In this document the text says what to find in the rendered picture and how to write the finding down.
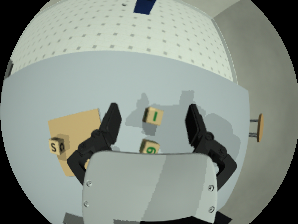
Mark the tan flat mat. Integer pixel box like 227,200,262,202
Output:
48,109,101,176

